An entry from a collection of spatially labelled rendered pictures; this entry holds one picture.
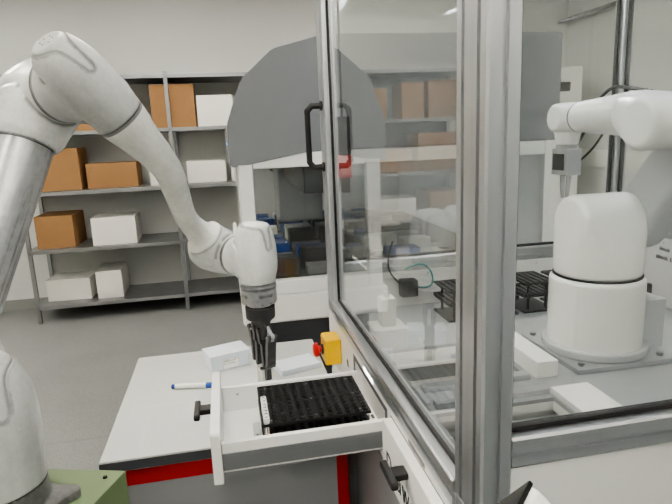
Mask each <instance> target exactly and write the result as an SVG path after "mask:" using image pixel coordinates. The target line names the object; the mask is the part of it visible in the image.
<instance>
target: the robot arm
mask: <svg viewBox="0 0 672 504"><path fill-rule="evenodd" d="M86 123H87V124H88V125H90V126H91V127H92V128H93V129H95V130H96V131H97V132H98V133H100V134H101V135H102V136H103V137H104V138H106V139H107V140H109V141H110V142H112V143H113V144H115V145H116V146H118V147H119V148H121V149H122V150H124V151H125V152H126V153H128V154H129V155H131V156H132V157H133V158H135V159H136V160H137V161H139V162H140V163H141V164H143V165H144V166H145V167H146V168H147V169H148V170H149V171H150V172H151V173H152V174H153V176H154V177H155V178H156V180H157V181H158V183H159V185H160V188H161V190H162V192H163V195H164V197H165V199H166V202H167V204H168V206H169V209H170V211H171V213H172V216H173V218H174V220H175V221H176V223H177V225H178V226H179V228H180V229H181V230H182V232H183V233H184V234H185V235H186V237H187V238H188V255H189V257H190V259H191V260H192V261H193V262H194V263H195V264H196V265H197V266H199V267H200V268H202V269H204V270H208V271H211V272H215V273H220V274H233V275H235V276H236V277H237V278H239V279H240V288H241V297H242V304H243V305H245V312H246V319H247V320H248V321H250V322H251V323H249V324H247V328H248V331H249V336H250V343H251V350H252V357H253V360H256V364H257V372H258V382H266V381H273V377H272V368H273V367H276V341H277V334H273V333H272V327H271V323H270V321H271V320H272V319H273V318H274V317H275V304H274V303H275V302H276V301H277V291H276V273H277V267H278V259H277V248H276V242H275V238H274V234H273V231H272V229H271V226H270V225H269V224H268V223H266V222H263V221H244V222H242V223H240V224H239V226H238V228H237V230H236V233H235V235H234V233H233V232H232V231H230V230H228V229H226V228H224V227H223V226H221V225H220V224H218V223H217V222H214V221H211V222H206V221H204V220H203V219H201V218H200V217H199V216H198V214H197V213H196V212H195V209H194V206H193V202H192V198H191V194H190V190H189V186H188V182H187V178H186V175H185V172H184V170H183V167H182V165H181V163H180V161H179V160H178V158H177V156H176V155H175V153H174V152H173V150H172V149H171V147H170V146H169V144H168V143H167V141H166V140H165V138H164V137H163V136H162V134H161V133H160V131H159V130H158V128H157V126H156V125H155V123H154V122H153V120H152V119H151V117H150V115H149V114H148V112H147V111H146V109H145V107H144V106H143V104H142V103H141V102H140V100H139V99H138V98H137V96H136V95H135V94H134V92H133V91H132V89H131V88H130V87H129V85H128V84H127V82H126V81H125V80H124V79H123V78H122V77H121V76H120V74H119V73H118V72H117V71H116V70H115V69H114V68H113V67H112V66H111V65H110V64H109V63H108V62H107V61H106V60H105V59H104V58H103V57H102V56H101V55H100V54H99V53H98V52H97V51H96V50H94V49H93V48H92V47H91V46H89V45H88V44H86V43H85V42H83V41H82V40H80V39H78V38H77V37H75V36H73V35H71V34H69V33H67V32H60V31H53V32H50V33H48V34H46V35H44V36H43V37H41V38H40V39H39V40H38V41H37V42H36V43H35V44H34V46H33V49H32V52H31V58H29V59H26V60H24V61H22V62H20V63H18V64H16V65H14V66H12V67H11V68H9V69H8V70H7V71H6V72H5V73H4V74H3V75H2V76H1V77H0V317H1V314H2V311H3V308H4V305H5V302H6V299H7V295H8V292H9V289H10V286H11V283H12V280H13V277H14V274H15V271H16V268H17V265H18V262H19V259H20V256H21V253H22V250H23V247H24V244H25V240H26V237H27V234H28V231H29V228H30V225H31V222H32V219H33V216H34V213H35V210H36V207H37V204H38V201H39V198H40V195H41V192H42V188H43V185H44V182H45V179H46V176H47V173H48V170H49V167H50V164H51V161H52V158H53V156H55V155H57V154H58V153H60V152H61V151H62V150H63V149H64V148H65V146H66V144H67V142H68V141H69V139H70V138H71V136H72V135H73V133H74V132H75V130H76V129H77V127H78V126H79V124H86ZM80 496H81V487H80V486H79V485H77V484H56V483H51V482H50V479H49V475H48V472H47V464H46V445H45V435H44V428H43V421H42V416H41V410H40V405H39V401H38V397H37V393H36V389H35V386H34V383H33V381H32V379H31V377H30V375H29V374H28V372H27V370H26V369H25V368H24V366H23V365H22V364H21V363H20V362H19V361H18V360H17V359H16V358H15V357H14V356H13V355H11V354H9V353H6V352H5V349H4V346H3V344H2V342H1V341H0V504H69V503H71V502H73V501H74V500H76V499H78V498H79V497H80Z"/></svg>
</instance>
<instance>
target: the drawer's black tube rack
mask: <svg viewBox="0 0 672 504"><path fill-rule="evenodd" d="M264 389H266V395H267V400H268V403H267V404H268V406H269V412H270V418H271V420H270V421H271V424H272V427H270V434H275V433H283V432H290V431H297V430H304V429H311V428H318V427H325V426H332V425H340V424H347V423H354V422H361V421H368V420H369V418H368V416H367V414H368V413H371V409H370V408H369V406H368V404H367V402H366V400H365V398H364V397H363V395H362V393H361V391H360V389H359V387H358V386H357V384H356V382H355V380H354V378H353V376H352V375H350V376H342V377H334V378H325V379H317V380H309V381H301V382H293V383H285V384H277V385H269V386H265V388H264ZM357 395H358V396H357ZM362 404H363V405H362ZM364 407H365V408H364Z"/></svg>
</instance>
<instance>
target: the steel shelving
mask: <svg viewBox="0 0 672 504"><path fill-rule="evenodd" d="M162 73H163V74H134V75H120V76H121V77H122V78H123V79H124V80H125V81H126V82H127V84H164V93H165V103H166V113H167V122H168V128H158V130H159V131H160V133H161V132H169V142H170V147H171V149H172V150H173V152H174V153H175V155H176V156H177V158H178V160H179V149H178V139H177V132H187V131H212V130H225V128H226V125H224V126H198V127H172V122H171V112H170V102H169V92H168V84H172V83H212V82H240V81H241V78H242V77H243V76H244V75H245V74H246V73H247V72H230V73H182V74H167V72H166V71H162ZM85 135H101V134H100V133H98V132H97V131H96V130H92V131H75V132H74V133H73V135H72V136H85ZM173 136H174V142H173ZM174 146H175V151H174ZM179 161H180V160H179ZM188 186H189V188H199V187H216V186H231V178H227V181H220V182H202V183H188ZM147 190H161V188H160V185H157V186H151V183H143V184H142V185H140V186H135V187H117V188H99V189H88V187H87V188H85V189H82V190H70V191H53V192H41V195H40V198H39V201H38V204H39V211H40V215H41V214H43V213H44V206H43V200H42V197H44V196H61V195H78V194H95V193H113V192H130V191H147ZM178 231H179V232H169V233H155V234H142V237H141V239H140V240H139V241H138V243H128V244H115V245H102V246H94V245H93V238H87V240H85V241H84V242H82V243H81V244H79V245H78V246H76V247H67V248H53V249H38V246H37V247H35V248H33V249H32V248H31V242H30V235H29V231H28V234H27V237H26V240H25V243H26V249H27V255H28V262H29V268H30V274H31V280H32V287H33V293H34V299H35V305H36V311H37V318H38V324H39V325H40V324H43V317H42V311H41V310H52V309H62V308H73V307H84V306H95V305H105V304H116V303H127V302H137V301H148V300H159V299H170V298H180V297H185V299H186V309H187V310H190V301H189V297H191V296H202V295H213V294H223V293H234V292H240V288H239V279H238V278H237V277H236V276H229V277H217V278H206V279H194V280H191V271H190V261H189V255H188V238H187V237H186V235H185V234H184V233H183V232H182V230H181V229H180V228H179V226H178ZM175 244H180V250H181V260H182V270H183V281H172V282H160V283H149V284H137V285H130V286H129V288H128V290H127V292H126V294H125V296H123V297H113V298H102V299H99V298H98V293H97V294H96V295H95V296H94V297H93V298H90V299H78V300H65V301H52V302H49V301H48V297H47V298H46V299H45V300H44V301H43V302H41V303H40V298H39V292H38V286H37V279H36V273H35V267H34V261H33V255H43V254H46V256H47V263H48V269H49V276H50V277H52V276H53V275H54V272H53V266H52V259H51V254H56V253H69V252H82V251H96V250H109V249H122V248H135V247H148V246H162V245H175ZM184 246H185V251H184ZM185 256H186V261H185ZM186 266H187V271H186ZM187 276H188V280H187Z"/></svg>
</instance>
